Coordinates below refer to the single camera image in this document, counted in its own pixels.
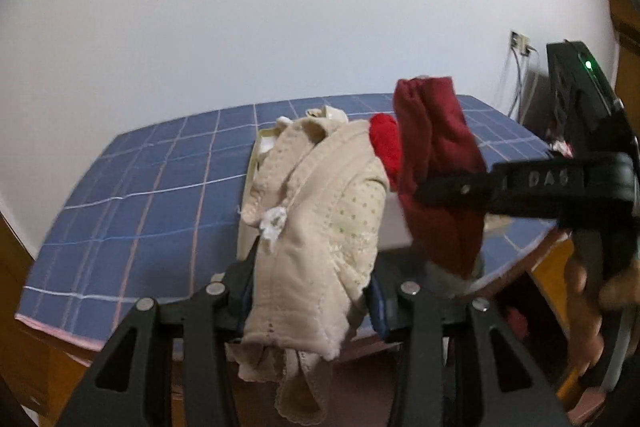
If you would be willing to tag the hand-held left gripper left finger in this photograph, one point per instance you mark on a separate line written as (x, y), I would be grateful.
(243, 294)

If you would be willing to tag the wall socket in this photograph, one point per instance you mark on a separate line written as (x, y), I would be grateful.
(515, 39)
(525, 45)

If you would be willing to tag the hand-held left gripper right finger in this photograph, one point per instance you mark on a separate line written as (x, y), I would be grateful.
(381, 312)

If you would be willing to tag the beige bra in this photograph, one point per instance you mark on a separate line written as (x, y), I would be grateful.
(310, 207)

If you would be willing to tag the dark red underwear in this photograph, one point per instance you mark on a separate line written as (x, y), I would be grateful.
(435, 132)

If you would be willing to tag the blue checked tablecloth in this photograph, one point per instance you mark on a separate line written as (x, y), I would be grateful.
(150, 207)

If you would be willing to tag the shallow cardboard box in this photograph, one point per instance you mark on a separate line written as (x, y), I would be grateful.
(395, 227)

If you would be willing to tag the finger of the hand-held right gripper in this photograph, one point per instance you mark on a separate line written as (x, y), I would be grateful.
(460, 192)

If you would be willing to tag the bright red underwear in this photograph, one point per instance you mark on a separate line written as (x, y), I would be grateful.
(386, 142)

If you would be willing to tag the person's right hand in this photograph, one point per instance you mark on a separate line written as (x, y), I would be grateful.
(582, 322)

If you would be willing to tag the dark wooden desk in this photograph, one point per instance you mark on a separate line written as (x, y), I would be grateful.
(197, 372)

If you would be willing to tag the brown wooden panel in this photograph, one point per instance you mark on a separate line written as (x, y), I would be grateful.
(625, 22)

